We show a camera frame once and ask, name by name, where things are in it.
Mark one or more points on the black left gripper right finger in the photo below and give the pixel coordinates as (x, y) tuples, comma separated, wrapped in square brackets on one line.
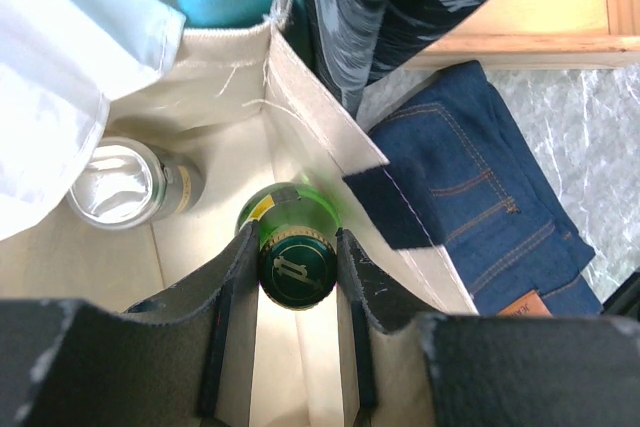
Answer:
[(404, 363)]

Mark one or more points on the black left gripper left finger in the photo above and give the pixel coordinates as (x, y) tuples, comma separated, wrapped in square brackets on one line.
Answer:
[(183, 357)]

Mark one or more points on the green glass bottle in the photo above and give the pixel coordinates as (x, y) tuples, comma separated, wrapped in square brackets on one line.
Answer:
[(298, 227)]

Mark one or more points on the beige canvas tote bag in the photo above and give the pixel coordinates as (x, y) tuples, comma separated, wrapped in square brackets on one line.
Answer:
[(246, 110)]

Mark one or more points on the dark can silver top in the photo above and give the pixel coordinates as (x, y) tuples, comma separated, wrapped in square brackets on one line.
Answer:
[(128, 183)]

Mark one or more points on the folded blue jeans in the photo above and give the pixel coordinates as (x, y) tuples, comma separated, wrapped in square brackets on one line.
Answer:
[(459, 158)]

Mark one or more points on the white pleated garment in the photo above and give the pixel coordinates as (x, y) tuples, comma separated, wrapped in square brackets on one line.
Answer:
[(63, 62)]

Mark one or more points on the dark patterned shirt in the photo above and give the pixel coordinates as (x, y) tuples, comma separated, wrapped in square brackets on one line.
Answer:
[(390, 12)]

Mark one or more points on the wooden clothes rack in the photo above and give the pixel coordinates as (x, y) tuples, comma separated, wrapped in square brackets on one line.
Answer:
[(541, 34)]

